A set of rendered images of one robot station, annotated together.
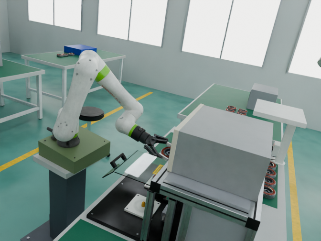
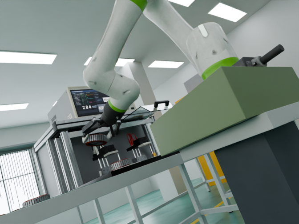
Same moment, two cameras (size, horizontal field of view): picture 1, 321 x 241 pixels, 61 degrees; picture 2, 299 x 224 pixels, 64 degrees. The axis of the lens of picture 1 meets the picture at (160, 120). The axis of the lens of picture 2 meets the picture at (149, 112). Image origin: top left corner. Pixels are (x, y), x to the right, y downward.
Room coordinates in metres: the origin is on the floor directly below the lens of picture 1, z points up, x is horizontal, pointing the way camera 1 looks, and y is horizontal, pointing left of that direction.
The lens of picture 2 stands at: (2.40, 0.68, 0.72)
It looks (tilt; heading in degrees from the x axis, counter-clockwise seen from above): 13 degrees up; 206
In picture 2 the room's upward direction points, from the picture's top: 21 degrees counter-clockwise
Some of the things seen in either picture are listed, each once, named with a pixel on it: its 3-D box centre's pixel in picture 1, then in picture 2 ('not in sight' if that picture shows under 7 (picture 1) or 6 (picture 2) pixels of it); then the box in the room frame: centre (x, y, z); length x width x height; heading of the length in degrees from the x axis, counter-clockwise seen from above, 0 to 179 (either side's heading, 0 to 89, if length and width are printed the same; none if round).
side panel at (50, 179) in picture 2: not in sight; (49, 173); (1.46, -0.50, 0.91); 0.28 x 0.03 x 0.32; 70
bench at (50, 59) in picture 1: (80, 74); not in sight; (5.13, 1.69, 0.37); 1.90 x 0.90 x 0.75; 160
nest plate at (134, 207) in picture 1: (143, 206); not in sight; (1.18, 0.02, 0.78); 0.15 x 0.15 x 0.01; 70
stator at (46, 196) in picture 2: not in sight; (36, 202); (1.71, -0.32, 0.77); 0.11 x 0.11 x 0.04
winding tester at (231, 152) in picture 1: (223, 145); (91, 112); (1.17, -0.32, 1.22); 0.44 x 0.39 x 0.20; 160
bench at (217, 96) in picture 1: (232, 130); not in sight; (3.46, -1.00, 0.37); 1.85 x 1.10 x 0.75; 160
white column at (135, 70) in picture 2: not in sight; (151, 127); (-2.61, -1.82, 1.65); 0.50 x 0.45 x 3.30; 70
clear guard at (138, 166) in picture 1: (144, 171); (147, 116); (1.12, 0.04, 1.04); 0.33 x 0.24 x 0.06; 70
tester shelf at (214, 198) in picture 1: (218, 165); (95, 130); (1.18, -0.32, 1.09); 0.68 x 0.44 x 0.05; 160
